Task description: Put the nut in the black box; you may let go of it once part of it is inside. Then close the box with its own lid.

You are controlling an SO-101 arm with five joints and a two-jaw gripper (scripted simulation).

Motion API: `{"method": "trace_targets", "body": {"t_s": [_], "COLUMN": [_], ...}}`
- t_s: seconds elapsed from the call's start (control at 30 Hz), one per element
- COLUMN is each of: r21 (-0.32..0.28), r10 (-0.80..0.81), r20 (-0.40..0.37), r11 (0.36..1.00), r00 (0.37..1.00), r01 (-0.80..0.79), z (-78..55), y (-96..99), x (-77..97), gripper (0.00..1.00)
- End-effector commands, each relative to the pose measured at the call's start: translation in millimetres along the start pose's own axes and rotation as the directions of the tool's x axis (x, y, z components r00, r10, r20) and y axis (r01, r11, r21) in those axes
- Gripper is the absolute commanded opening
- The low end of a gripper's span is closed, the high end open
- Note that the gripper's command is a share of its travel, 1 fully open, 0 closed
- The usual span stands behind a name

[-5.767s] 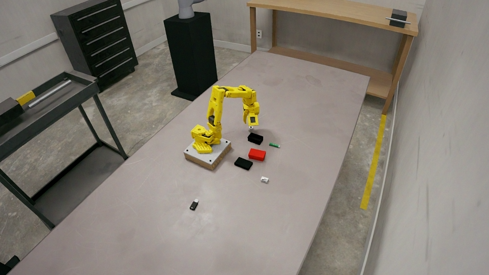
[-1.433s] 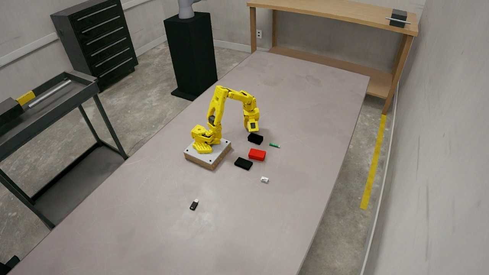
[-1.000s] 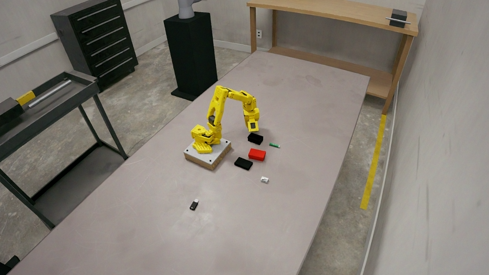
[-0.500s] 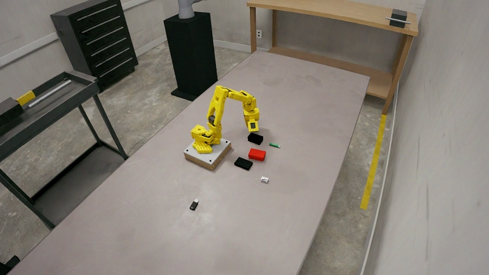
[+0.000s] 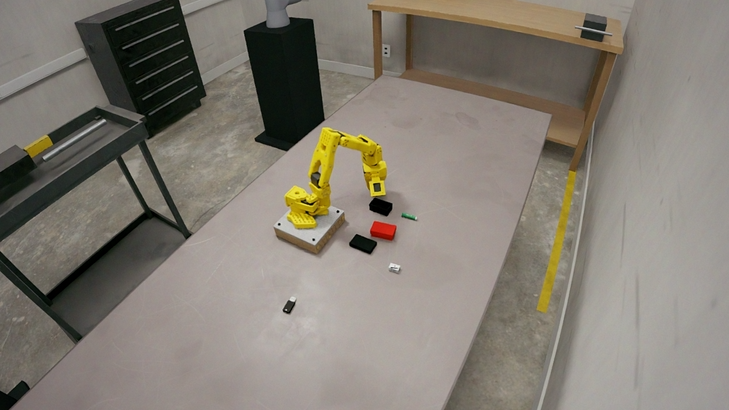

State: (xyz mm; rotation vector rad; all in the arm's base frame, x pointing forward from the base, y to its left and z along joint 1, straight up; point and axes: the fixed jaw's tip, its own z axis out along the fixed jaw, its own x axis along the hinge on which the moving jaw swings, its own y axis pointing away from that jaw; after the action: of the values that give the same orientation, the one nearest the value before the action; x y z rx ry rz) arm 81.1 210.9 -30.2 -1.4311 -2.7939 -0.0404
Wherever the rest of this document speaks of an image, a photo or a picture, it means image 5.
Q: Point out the red flat box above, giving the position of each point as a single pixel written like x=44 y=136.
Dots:
x=383 y=229

